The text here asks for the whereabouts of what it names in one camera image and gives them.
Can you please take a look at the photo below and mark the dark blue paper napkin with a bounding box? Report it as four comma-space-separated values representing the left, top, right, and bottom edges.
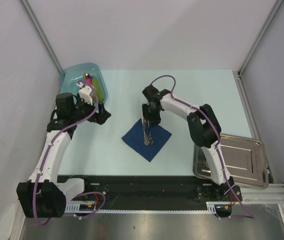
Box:
122, 119, 172, 162

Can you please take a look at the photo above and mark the aluminium rail frame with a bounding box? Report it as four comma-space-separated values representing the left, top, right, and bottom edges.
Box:
22, 70, 284, 240

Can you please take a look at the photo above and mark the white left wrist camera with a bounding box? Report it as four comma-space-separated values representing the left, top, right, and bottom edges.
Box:
77, 82, 94, 105

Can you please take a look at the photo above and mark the stainless steel tray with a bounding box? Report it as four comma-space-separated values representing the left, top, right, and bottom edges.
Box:
193, 134, 268, 190

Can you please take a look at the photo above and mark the green rolled napkin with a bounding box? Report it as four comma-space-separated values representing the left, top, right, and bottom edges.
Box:
92, 76, 104, 102

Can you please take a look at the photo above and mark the light blue cable duct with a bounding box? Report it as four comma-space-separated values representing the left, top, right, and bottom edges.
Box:
64, 203, 216, 215

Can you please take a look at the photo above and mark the pink rolled napkin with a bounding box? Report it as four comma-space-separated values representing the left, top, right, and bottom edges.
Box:
85, 77, 92, 86

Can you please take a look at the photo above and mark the ornate silver table knife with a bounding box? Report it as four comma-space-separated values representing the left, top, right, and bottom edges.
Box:
141, 114, 149, 146

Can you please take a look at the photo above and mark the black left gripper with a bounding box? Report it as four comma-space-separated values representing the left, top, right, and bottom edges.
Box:
71, 94, 111, 125

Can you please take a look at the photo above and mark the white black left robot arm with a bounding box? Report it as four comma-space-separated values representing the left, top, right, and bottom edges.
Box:
17, 92, 111, 219

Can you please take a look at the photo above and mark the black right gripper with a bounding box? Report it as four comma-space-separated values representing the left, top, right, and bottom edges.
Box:
143, 102, 161, 127

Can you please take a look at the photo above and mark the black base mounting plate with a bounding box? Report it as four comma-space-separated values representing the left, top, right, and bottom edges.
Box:
74, 175, 242, 211

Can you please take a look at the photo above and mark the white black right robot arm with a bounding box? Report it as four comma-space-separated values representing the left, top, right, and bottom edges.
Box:
142, 84, 234, 201

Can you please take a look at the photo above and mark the translucent blue plastic bin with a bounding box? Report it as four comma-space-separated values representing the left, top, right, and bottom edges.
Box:
59, 62, 108, 104

